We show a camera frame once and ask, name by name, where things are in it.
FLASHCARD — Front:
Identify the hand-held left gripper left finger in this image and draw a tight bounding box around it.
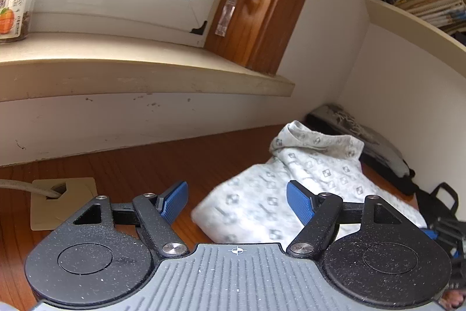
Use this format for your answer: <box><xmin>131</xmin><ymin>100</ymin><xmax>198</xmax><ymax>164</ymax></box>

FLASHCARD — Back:
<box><xmin>73</xmin><ymin>181</ymin><xmax>189</xmax><ymax>257</ymax></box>

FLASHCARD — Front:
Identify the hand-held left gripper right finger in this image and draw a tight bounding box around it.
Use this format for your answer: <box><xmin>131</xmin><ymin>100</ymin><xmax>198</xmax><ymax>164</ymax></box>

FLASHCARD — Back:
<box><xmin>286</xmin><ymin>180</ymin><xmax>403</xmax><ymax>257</ymax></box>

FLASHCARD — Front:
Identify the white patterned garment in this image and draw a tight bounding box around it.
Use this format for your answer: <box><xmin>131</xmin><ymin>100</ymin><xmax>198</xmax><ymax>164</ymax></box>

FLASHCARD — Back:
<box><xmin>191</xmin><ymin>121</ymin><xmax>428</xmax><ymax>244</ymax></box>

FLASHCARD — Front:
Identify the person's right hand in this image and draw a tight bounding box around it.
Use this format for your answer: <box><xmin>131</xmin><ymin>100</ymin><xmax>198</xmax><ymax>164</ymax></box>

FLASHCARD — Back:
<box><xmin>442</xmin><ymin>290</ymin><xmax>466</xmax><ymax>310</ymax></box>

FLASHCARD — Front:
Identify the black folded cloth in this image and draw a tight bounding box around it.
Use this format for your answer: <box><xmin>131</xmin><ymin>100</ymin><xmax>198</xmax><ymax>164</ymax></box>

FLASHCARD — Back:
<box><xmin>305</xmin><ymin>112</ymin><xmax>416</xmax><ymax>196</ymax></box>

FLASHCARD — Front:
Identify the cream window sill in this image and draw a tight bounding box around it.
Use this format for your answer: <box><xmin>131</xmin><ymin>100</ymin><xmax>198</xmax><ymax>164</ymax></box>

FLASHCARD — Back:
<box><xmin>0</xmin><ymin>32</ymin><xmax>295</xmax><ymax>102</ymax></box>

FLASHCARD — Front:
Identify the stack of magazines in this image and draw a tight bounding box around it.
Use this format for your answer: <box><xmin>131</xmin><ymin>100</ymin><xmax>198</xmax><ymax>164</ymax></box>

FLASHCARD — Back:
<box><xmin>395</xmin><ymin>0</ymin><xmax>466</xmax><ymax>38</ymax></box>

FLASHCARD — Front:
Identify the black bag with handle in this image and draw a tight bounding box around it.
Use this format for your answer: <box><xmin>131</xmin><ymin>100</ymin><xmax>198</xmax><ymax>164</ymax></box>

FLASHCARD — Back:
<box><xmin>415</xmin><ymin>183</ymin><xmax>460</xmax><ymax>224</ymax></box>

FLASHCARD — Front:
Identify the beige cable grommet plate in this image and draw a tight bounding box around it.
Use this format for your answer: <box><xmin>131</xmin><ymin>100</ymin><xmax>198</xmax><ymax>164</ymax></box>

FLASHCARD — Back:
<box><xmin>30</xmin><ymin>177</ymin><xmax>98</xmax><ymax>231</ymax></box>

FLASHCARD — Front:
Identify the grey cable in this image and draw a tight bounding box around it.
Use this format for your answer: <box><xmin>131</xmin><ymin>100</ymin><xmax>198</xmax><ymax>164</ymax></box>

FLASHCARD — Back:
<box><xmin>0</xmin><ymin>179</ymin><xmax>68</xmax><ymax>199</ymax></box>

